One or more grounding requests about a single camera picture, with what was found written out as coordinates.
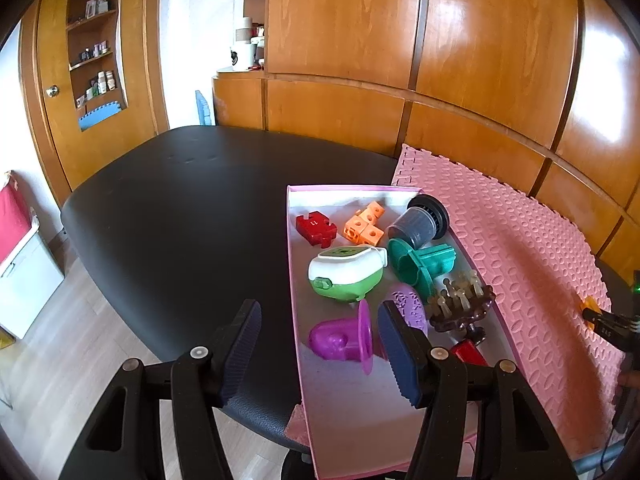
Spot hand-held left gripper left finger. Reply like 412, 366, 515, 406
59, 299, 263, 480

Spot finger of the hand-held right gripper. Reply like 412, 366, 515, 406
582, 307, 626, 340

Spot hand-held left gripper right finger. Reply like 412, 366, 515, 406
377, 300, 573, 480

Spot yellow orange plastic toy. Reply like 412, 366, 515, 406
580, 296, 601, 333

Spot purple oval scrubber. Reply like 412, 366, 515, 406
385, 282, 428, 336

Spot magenta plastic mold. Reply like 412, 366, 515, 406
308, 299, 373, 376

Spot red plastic toy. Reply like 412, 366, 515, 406
450, 338, 490, 367

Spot brown hair brush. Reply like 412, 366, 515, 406
427, 270, 496, 346

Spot teal plastic mold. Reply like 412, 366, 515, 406
387, 237, 457, 297

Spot green white plug-in device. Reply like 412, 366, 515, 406
307, 245, 388, 303

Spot grey filter cup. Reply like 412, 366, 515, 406
385, 194, 451, 250

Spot orange cube blocks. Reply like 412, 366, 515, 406
343, 201, 386, 246

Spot red puzzle block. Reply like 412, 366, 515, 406
295, 211, 337, 247

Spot pink foam mat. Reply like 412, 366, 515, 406
285, 144, 628, 461

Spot white storage box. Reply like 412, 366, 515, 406
0, 215, 66, 341

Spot blue foam mat piece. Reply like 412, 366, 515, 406
195, 90, 216, 127

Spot red cloth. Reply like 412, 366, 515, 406
0, 171, 33, 266

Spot blue foam mat in niche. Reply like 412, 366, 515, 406
78, 101, 123, 132

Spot white kitchen appliance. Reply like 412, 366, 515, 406
230, 40, 258, 71

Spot bottles on shelf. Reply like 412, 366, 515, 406
87, 71, 117, 98

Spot wooden wardrobe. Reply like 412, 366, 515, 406
212, 0, 640, 281

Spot wooden cabinet with shelf niche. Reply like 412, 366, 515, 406
20, 0, 168, 206

